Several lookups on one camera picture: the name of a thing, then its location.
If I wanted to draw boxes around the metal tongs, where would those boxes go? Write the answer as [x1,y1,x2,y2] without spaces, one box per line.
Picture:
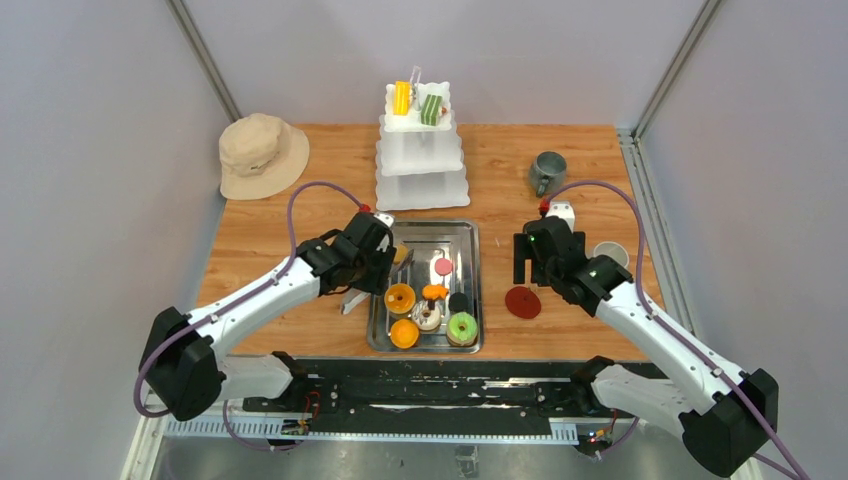
[340,245,414,315]

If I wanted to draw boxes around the tan round biscuit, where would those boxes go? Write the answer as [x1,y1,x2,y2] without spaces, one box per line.
[393,244,408,265]

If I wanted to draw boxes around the orange glazed donut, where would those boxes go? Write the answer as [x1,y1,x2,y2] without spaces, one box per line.
[383,283,417,316]

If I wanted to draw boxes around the yellow cake slice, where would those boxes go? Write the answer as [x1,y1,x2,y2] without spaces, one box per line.
[392,81,412,116]

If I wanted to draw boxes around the green striped cake slice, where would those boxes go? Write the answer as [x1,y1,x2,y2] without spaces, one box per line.
[420,94,443,126]

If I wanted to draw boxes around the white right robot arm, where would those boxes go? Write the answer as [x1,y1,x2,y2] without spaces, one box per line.
[513,215,779,477]

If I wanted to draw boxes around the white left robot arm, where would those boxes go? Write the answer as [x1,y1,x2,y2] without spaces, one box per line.
[136,211,396,421]

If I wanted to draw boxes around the white cup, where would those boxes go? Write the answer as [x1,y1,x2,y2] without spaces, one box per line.
[592,241,630,268]

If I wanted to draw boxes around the red round coaster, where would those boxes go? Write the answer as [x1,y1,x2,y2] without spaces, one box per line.
[504,286,542,320]

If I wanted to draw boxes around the grey metal mug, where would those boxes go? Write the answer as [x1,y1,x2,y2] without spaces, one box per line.
[527,151,567,198]

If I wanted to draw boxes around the orange fish cookie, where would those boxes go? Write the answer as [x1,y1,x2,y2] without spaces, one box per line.
[422,284,449,301]

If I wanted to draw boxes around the pink macaron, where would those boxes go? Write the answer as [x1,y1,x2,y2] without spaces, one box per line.
[433,257,454,276]

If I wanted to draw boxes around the black round cookie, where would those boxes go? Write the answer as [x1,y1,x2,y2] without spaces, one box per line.
[448,292,473,315]

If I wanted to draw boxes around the metal tray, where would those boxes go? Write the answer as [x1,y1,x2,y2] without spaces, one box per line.
[366,219,484,354]

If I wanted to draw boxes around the white chocolate drizzle donut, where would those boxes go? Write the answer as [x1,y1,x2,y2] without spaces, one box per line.
[410,300,443,332]

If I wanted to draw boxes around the green glazed donut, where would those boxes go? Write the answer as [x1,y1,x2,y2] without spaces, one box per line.
[446,312,479,347]

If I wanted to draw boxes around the white three-tier dessert stand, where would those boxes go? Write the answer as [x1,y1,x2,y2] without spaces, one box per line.
[376,65,471,211]

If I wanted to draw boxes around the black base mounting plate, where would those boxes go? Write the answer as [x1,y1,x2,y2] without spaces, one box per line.
[236,357,632,439]

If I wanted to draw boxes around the beige bucket hat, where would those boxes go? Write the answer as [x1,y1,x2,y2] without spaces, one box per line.
[218,113,310,201]

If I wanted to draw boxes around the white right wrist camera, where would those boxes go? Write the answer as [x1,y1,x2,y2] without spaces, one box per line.
[540,201,576,232]

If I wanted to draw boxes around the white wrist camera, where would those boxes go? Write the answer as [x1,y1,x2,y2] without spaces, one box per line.
[540,201,576,232]
[373,212,395,229]

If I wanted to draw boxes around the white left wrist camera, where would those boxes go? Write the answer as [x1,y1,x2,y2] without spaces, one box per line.
[373,212,395,229]

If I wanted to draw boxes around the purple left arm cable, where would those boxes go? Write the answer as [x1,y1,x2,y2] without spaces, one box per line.
[133,180,372,454]

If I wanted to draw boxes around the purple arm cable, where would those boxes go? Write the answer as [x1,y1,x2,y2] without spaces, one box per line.
[133,180,372,454]
[539,180,813,480]

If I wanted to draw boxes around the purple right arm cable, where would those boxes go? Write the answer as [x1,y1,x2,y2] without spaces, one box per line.
[539,180,813,480]

